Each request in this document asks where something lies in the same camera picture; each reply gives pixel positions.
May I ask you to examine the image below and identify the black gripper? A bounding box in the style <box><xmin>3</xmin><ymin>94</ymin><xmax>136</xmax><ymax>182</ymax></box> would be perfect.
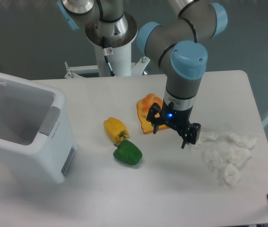
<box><xmin>146</xmin><ymin>102</ymin><xmax>201</xmax><ymax>149</ymax></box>

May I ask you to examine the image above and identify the white trash can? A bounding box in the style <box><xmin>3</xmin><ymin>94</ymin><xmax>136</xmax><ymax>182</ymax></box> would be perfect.
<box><xmin>0</xmin><ymin>73</ymin><xmax>78</xmax><ymax>184</ymax></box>

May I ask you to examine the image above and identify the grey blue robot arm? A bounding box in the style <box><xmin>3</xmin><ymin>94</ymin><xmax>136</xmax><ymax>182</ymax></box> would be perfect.
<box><xmin>57</xmin><ymin>0</ymin><xmax>228</xmax><ymax>145</ymax></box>

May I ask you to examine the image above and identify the orange toast slice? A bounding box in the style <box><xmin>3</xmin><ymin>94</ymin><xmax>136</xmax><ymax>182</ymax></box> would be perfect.
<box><xmin>136</xmin><ymin>100</ymin><xmax>170</xmax><ymax>135</ymax></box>

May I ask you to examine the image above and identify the knotted bread roll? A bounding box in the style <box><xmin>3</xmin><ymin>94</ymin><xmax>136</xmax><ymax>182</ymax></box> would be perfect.
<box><xmin>140</xmin><ymin>93</ymin><xmax>163</xmax><ymax>115</ymax></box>

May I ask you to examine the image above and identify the crumpled white tissue left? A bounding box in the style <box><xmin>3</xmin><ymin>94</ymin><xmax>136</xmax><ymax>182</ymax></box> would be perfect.
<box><xmin>190</xmin><ymin>131</ymin><xmax>218</xmax><ymax>152</ymax></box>

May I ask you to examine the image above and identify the crumpled white tissue middle-left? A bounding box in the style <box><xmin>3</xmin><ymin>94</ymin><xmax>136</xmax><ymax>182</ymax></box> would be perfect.
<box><xmin>204</xmin><ymin>149</ymin><xmax>223</xmax><ymax>169</ymax></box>

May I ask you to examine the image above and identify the green bell pepper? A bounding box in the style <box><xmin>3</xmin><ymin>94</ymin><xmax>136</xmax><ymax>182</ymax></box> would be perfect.
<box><xmin>113</xmin><ymin>140</ymin><xmax>143</xmax><ymax>166</ymax></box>

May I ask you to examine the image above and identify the yellow bell pepper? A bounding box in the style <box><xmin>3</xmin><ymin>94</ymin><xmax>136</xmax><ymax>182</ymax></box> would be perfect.
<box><xmin>104</xmin><ymin>117</ymin><xmax>129</xmax><ymax>144</ymax></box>

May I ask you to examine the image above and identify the crumpled white tissue centre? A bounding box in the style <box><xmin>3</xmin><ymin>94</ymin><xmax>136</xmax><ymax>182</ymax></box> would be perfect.
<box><xmin>227</xmin><ymin>148</ymin><xmax>251</xmax><ymax>167</ymax></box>

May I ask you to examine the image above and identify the crumpled white tissue right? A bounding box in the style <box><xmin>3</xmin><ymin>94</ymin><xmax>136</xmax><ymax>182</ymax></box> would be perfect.
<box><xmin>227</xmin><ymin>132</ymin><xmax>258</xmax><ymax>149</ymax></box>

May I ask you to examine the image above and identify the crumpled white tissue bottom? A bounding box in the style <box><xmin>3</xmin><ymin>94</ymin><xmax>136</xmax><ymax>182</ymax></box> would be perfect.
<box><xmin>223</xmin><ymin>163</ymin><xmax>241</xmax><ymax>188</ymax></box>

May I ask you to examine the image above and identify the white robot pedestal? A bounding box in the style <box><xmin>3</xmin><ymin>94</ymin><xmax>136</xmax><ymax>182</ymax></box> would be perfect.
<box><xmin>64</xmin><ymin>11</ymin><xmax>151</xmax><ymax>79</ymax></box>

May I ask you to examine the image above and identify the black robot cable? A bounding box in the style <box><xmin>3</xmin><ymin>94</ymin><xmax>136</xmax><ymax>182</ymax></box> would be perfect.
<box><xmin>101</xmin><ymin>36</ymin><xmax>117</xmax><ymax>77</ymax></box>

